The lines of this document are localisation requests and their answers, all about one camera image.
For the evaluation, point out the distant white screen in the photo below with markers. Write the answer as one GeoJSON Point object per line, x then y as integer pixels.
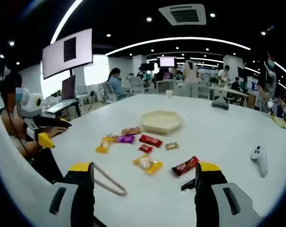
{"type": "Point", "coordinates": [167, 62]}

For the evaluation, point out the white paper cup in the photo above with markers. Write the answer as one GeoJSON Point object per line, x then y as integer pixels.
{"type": "Point", "coordinates": [169, 93]}

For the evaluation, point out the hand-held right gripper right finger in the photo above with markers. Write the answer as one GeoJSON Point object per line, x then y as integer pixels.
{"type": "Point", "coordinates": [207, 201]}

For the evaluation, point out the yellow cloth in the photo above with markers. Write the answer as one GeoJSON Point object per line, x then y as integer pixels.
{"type": "Point", "coordinates": [281, 122]}

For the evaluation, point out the black food packet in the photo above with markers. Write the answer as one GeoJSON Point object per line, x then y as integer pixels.
{"type": "Point", "coordinates": [188, 184]}

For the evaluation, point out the ceiling air vent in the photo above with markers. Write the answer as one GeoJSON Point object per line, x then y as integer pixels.
{"type": "Point", "coordinates": [183, 14]}

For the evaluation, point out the small dark monitor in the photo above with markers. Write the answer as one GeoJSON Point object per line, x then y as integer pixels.
{"type": "Point", "coordinates": [68, 88]}

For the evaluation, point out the cream hexagonal container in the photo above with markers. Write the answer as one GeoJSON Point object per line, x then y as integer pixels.
{"type": "Point", "coordinates": [162, 121]}

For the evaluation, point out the purple food packet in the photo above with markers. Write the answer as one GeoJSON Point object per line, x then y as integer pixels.
{"type": "Point", "coordinates": [125, 139]}

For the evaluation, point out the long red food packet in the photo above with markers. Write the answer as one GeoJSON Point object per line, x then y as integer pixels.
{"type": "Point", "coordinates": [150, 140]}

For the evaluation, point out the white office chair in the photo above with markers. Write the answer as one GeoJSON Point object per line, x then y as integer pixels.
{"type": "Point", "coordinates": [137, 84]}

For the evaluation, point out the large white display screen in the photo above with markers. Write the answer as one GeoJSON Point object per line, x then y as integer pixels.
{"type": "Point", "coordinates": [67, 53]}

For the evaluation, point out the white handheld controller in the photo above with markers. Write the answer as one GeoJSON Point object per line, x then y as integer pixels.
{"type": "Point", "coordinates": [260, 158]}

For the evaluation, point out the small red food packet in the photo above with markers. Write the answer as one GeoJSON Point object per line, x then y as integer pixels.
{"type": "Point", "coordinates": [145, 148]}

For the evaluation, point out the dark red food packet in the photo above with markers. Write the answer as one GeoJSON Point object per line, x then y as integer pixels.
{"type": "Point", "coordinates": [185, 165]}

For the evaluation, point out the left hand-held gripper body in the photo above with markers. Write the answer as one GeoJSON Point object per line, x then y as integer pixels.
{"type": "Point", "coordinates": [30, 104]}

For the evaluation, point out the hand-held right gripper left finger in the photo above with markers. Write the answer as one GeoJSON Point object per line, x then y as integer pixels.
{"type": "Point", "coordinates": [83, 196]}

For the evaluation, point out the orange-brown food packet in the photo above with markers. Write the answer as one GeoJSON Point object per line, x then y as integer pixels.
{"type": "Point", "coordinates": [131, 130]}

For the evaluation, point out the grey device on table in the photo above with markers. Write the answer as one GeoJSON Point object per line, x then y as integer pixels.
{"type": "Point", "coordinates": [220, 103]}

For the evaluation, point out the small gold food packet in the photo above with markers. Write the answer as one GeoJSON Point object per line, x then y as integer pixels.
{"type": "Point", "coordinates": [172, 145]}

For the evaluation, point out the person's dark shirt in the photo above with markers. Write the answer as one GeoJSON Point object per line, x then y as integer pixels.
{"type": "Point", "coordinates": [11, 82]}

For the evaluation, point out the yellow food packet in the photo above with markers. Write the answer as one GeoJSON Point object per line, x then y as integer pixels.
{"type": "Point", "coordinates": [147, 163]}
{"type": "Point", "coordinates": [104, 145]}

